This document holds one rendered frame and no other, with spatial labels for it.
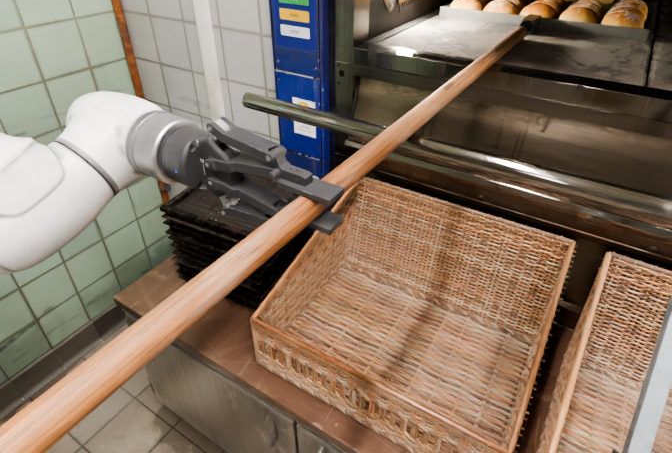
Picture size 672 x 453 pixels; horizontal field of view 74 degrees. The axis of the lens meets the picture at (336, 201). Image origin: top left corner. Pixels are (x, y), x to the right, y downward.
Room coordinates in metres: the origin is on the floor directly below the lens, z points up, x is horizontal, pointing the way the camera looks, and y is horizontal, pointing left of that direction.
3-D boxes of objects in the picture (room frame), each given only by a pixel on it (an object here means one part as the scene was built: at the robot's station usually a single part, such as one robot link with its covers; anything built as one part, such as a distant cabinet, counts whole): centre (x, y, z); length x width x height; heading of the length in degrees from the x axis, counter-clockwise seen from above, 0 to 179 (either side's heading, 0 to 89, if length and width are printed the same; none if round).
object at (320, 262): (0.71, -0.17, 0.72); 0.56 x 0.49 x 0.28; 58
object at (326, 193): (0.41, 0.03, 1.21); 0.07 x 0.03 x 0.01; 57
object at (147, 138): (0.53, 0.22, 1.20); 0.09 x 0.06 x 0.09; 147
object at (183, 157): (0.50, 0.16, 1.20); 0.09 x 0.07 x 0.08; 57
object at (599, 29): (1.45, -0.64, 1.19); 0.55 x 0.36 x 0.03; 57
